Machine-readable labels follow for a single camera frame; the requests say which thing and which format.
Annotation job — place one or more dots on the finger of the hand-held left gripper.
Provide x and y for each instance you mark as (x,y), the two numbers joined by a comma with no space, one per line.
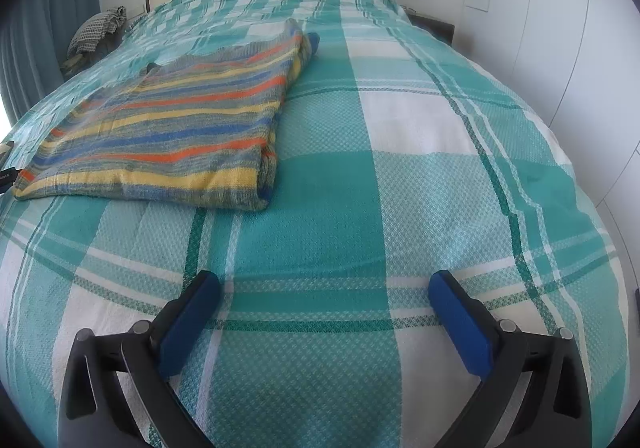
(7,179)

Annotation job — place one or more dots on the teal curtain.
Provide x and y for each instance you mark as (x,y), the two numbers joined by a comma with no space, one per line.
(45,17)

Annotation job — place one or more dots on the white wardrobe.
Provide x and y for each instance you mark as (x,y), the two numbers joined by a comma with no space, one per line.
(550,52)

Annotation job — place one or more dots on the dark nightstand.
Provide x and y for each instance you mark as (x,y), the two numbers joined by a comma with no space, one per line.
(435,27)

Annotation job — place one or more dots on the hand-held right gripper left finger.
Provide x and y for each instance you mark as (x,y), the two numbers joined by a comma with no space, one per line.
(190,323)

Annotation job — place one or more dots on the checked cloth pile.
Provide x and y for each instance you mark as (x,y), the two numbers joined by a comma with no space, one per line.
(95,30)

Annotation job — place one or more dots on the teal plaid blanket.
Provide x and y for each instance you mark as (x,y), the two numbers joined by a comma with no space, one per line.
(400,177)

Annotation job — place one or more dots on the striped knit sweater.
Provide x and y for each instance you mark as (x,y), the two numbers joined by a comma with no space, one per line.
(175,127)

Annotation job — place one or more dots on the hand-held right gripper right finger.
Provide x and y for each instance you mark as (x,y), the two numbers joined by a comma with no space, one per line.
(462,328)

